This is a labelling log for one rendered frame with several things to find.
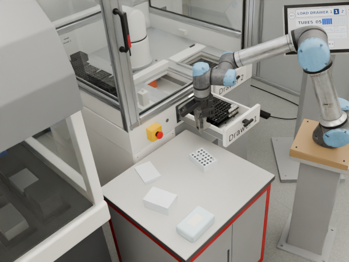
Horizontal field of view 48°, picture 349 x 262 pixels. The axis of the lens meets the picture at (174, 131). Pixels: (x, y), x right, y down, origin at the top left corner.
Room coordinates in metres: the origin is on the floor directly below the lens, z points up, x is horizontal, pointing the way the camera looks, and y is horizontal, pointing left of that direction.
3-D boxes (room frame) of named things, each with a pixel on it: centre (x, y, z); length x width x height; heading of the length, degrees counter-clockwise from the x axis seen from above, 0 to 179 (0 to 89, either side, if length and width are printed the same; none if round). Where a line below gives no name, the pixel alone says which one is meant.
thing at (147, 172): (1.41, 0.15, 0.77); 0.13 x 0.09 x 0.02; 25
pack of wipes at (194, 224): (1.06, -0.05, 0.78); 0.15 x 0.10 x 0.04; 135
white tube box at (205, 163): (1.46, -0.13, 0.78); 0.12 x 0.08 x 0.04; 31
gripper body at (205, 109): (1.54, -0.15, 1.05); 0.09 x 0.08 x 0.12; 104
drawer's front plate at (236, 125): (1.59, -0.35, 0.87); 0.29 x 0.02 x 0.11; 132
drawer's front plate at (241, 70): (2.04, -0.37, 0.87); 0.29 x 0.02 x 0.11; 132
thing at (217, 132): (1.74, -0.21, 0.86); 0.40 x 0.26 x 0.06; 42
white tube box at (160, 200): (1.20, 0.09, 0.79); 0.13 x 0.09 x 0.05; 58
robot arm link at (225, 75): (1.53, -0.24, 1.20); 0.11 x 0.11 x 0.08; 72
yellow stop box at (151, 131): (1.59, 0.10, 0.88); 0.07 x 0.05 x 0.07; 132
